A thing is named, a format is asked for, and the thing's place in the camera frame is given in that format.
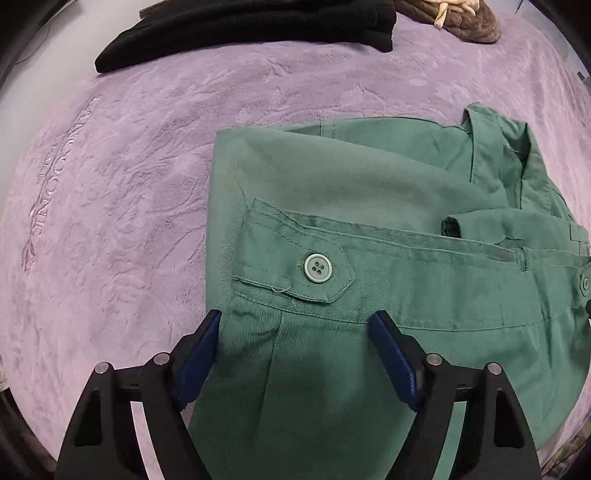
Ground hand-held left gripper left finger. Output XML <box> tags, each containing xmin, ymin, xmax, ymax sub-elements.
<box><xmin>55</xmin><ymin>309</ymin><xmax>223</xmax><ymax>480</ymax></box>

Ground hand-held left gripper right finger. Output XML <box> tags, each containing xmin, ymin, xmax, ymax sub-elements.
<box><xmin>368</xmin><ymin>309</ymin><xmax>542</xmax><ymax>480</ymax></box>

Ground green button shirt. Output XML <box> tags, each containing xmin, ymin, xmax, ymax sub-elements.
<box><xmin>187</xmin><ymin>103</ymin><xmax>591</xmax><ymax>480</ymax></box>

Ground folded black clothes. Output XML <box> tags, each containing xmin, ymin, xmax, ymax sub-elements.
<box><xmin>95</xmin><ymin>0</ymin><xmax>398</xmax><ymax>73</ymax></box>

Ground purple bed blanket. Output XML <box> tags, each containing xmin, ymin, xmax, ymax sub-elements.
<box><xmin>0</xmin><ymin>0</ymin><xmax>591</xmax><ymax>480</ymax></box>

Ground cream and brown garment pile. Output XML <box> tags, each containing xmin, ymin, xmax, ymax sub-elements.
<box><xmin>394</xmin><ymin>0</ymin><xmax>502</xmax><ymax>45</ymax></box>

